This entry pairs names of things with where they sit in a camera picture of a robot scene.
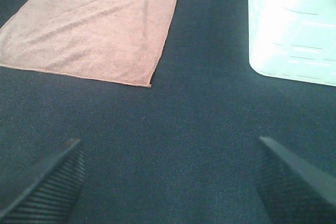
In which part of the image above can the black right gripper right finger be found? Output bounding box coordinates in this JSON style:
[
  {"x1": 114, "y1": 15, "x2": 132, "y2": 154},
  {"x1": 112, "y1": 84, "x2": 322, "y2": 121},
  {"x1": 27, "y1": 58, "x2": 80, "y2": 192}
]
[{"x1": 254, "y1": 136, "x2": 335, "y2": 223}]

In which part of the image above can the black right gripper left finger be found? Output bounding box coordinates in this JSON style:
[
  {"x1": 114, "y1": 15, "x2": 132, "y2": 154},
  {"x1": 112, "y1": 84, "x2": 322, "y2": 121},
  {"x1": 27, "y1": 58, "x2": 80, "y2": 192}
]
[{"x1": 1, "y1": 138, "x2": 85, "y2": 223}]

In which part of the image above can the brown microfibre towel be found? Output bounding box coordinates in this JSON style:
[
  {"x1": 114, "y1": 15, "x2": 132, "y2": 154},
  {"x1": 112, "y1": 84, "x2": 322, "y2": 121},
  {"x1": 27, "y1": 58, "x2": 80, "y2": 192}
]
[{"x1": 1, "y1": 0, "x2": 177, "y2": 88}]

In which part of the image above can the white plastic basket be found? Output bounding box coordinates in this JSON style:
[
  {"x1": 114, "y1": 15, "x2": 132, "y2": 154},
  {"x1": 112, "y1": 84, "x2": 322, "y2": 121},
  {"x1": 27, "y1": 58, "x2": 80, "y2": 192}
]
[{"x1": 248, "y1": 0, "x2": 335, "y2": 86}]

